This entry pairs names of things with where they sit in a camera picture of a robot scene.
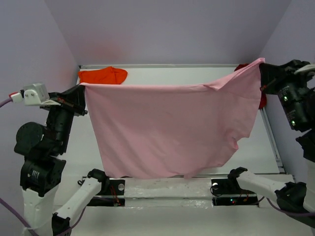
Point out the back table rail white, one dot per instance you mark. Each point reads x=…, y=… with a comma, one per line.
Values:
x=126, y=66

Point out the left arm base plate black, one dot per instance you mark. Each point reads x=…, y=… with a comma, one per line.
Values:
x=111, y=196

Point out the dark red t shirt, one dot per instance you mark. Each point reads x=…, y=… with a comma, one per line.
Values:
x=263, y=100

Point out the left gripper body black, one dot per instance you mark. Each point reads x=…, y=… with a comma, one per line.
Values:
x=69, y=107

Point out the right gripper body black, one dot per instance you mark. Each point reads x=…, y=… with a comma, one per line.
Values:
x=285, y=80

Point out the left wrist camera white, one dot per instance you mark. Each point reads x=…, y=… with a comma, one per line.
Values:
x=33, y=95

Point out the pink t shirt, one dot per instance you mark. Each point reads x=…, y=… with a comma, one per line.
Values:
x=150, y=132

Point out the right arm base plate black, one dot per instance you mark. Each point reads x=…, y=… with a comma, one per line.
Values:
x=225, y=193

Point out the orange t shirt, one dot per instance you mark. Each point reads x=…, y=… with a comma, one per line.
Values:
x=108, y=76

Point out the front table rail metal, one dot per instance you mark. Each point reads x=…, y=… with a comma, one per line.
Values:
x=201, y=175

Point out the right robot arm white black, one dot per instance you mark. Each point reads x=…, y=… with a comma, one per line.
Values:
x=296, y=200

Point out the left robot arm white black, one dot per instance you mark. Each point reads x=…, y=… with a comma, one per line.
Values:
x=41, y=146

